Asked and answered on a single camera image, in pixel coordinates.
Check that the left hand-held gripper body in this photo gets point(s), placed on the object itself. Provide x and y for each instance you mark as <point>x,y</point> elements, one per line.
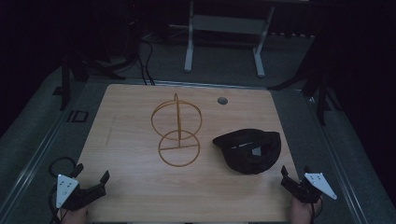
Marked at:
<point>67,189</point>

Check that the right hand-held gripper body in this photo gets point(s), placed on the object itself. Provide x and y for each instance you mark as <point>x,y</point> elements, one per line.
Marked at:
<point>320,185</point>

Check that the black baseball cap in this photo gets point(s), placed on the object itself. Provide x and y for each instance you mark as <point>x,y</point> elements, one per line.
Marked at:
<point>249,152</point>

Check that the person's left hand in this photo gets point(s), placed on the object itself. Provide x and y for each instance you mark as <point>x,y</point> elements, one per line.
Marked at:
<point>74,215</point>

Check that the person's right hand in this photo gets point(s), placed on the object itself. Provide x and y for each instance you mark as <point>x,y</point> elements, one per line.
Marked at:
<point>300,213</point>

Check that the black metal stand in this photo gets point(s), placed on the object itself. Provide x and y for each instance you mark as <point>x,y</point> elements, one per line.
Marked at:
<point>320,93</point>
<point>65,84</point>

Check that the grey round table grommet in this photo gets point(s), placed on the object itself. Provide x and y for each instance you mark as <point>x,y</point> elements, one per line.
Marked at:
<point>222,100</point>

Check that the white metal desk frame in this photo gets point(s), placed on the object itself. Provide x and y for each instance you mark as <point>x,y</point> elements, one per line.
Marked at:
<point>227,25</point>

